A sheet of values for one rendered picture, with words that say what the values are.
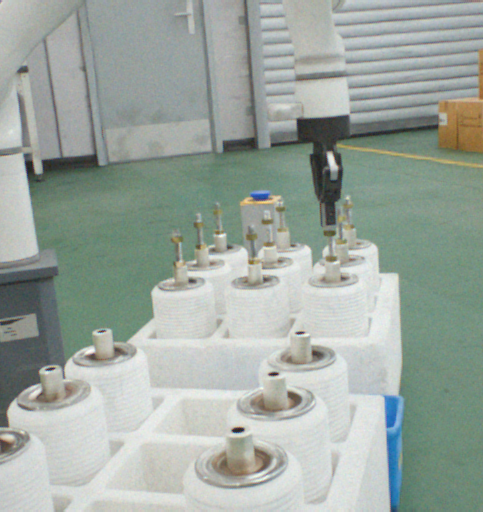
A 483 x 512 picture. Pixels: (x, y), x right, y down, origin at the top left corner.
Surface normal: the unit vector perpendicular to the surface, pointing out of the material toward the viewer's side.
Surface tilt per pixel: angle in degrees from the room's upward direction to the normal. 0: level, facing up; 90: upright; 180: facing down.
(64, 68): 90
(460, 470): 0
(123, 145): 90
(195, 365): 90
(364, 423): 0
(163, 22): 90
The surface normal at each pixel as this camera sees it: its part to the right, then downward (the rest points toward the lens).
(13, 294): 0.28, 0.25
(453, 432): -0.09, -0.97
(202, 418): -0.28, 0.25
